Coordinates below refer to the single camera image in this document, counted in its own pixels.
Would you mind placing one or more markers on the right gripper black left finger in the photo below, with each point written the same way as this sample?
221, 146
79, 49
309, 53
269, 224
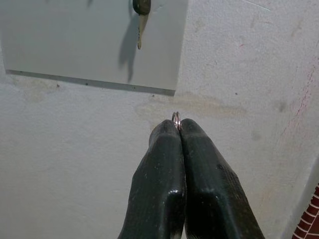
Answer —
157, 179

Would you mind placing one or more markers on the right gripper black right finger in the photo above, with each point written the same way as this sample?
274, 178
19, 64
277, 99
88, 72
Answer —
214, 189

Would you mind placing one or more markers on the red brick-patterned panel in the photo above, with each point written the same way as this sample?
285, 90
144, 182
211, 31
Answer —
309, 214

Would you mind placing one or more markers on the grey metal key board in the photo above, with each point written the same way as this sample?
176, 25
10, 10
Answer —
62, 37

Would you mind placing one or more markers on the black-headed hanging key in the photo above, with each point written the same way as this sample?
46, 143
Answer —
141, 7

